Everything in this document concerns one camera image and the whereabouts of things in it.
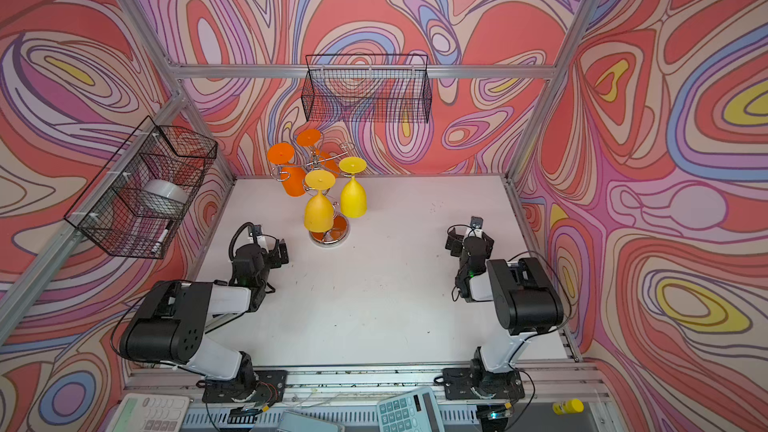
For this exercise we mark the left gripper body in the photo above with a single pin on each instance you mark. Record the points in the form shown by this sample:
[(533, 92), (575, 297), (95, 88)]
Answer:
[(278, 253)]

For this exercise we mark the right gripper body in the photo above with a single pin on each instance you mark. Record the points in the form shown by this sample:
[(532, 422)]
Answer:
[(457, 243)]

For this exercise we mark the dark yellow wine glass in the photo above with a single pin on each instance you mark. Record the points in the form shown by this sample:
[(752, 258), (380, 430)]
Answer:
[(319, 211)]

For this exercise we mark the light yellow wine glass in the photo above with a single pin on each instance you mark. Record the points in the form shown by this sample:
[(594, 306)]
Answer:
[(353, 200)]

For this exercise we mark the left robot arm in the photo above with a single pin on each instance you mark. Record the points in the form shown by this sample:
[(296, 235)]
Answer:
[(169, 327)]

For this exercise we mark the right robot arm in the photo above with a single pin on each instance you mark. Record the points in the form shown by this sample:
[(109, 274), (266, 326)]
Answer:
[(526, 304)]

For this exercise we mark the chrome wine glass rack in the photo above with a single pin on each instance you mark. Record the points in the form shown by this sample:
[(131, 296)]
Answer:
[(341, 226)]

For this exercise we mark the left orange wine glass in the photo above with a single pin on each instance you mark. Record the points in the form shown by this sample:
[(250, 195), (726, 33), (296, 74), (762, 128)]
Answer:
[(285, 170)]

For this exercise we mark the orange wine glass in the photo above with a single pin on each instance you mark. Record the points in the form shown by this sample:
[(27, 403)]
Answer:
[(311, 140), (285, 170)]

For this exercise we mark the right orange wine glass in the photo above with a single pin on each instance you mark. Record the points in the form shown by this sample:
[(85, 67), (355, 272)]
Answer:
[(311, 140)]

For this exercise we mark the black marker pen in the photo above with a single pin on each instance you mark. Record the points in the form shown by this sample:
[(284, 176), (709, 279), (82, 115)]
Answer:
[(160, 242)]

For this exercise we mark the grey box at front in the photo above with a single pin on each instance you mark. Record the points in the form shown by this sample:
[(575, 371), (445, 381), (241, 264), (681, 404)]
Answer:
[(295, 422)]

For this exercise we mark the teal calculator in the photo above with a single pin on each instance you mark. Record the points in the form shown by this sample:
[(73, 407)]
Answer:
[(414, 411)]

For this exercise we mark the yellow capped bottle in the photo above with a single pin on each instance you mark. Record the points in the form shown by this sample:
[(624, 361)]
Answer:
[(568, 407)]

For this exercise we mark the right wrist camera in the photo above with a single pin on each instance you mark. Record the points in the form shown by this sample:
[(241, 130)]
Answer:
[(477, 223)]

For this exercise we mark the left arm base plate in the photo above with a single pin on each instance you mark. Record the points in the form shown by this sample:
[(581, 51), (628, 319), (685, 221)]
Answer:
[(265, 387)]

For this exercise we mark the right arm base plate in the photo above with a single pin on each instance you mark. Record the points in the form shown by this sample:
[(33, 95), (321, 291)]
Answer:
[(470, 384)]

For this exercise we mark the left black wire basket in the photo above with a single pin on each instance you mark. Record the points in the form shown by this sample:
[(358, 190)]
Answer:
[(110, 215)]

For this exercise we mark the black wire basket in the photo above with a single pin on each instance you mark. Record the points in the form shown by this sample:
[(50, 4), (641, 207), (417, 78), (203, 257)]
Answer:
[(371, 87), (110, 215)]

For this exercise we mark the back black wire basket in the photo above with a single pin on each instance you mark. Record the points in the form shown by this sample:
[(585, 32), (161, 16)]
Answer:
[(371, 87)]

